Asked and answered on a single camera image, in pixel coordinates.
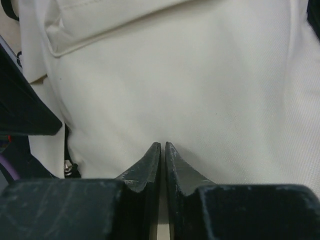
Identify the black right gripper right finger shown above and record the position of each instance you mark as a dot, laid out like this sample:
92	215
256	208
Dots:
199	209

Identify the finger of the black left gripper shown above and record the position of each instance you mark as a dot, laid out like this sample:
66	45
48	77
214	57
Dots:
22	113

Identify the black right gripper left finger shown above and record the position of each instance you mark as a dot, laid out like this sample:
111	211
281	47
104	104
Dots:
122	208

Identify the beige canvas backpack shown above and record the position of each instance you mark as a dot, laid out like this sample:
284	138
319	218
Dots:
233	84

